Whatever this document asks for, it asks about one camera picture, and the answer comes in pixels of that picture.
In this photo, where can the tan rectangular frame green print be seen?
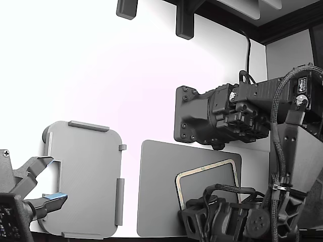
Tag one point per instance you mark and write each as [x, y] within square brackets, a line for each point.
[214, 165]

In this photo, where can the black bracket foot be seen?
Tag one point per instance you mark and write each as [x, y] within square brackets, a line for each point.
[184, 22]

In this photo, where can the black six-joint robot arm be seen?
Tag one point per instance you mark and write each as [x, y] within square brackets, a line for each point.
[196, 118]

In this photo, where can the black frame beam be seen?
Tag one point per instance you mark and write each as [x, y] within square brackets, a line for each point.
[277, 27]

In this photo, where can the grey flat tray plate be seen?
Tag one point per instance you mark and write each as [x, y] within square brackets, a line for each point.
[156, 189]

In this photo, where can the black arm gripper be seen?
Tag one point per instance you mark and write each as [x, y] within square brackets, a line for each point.
[222, 219]

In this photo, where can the grey fixed gripper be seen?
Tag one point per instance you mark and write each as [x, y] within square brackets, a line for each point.
[10, 214]

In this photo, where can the grey holder with rails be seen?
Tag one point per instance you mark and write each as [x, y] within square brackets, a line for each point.
[88, 176]

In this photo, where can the white zip tie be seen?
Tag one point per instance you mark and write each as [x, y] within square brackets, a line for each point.
[280, 187]

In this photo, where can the grey bracket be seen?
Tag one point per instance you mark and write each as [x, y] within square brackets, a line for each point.
[126, 8]

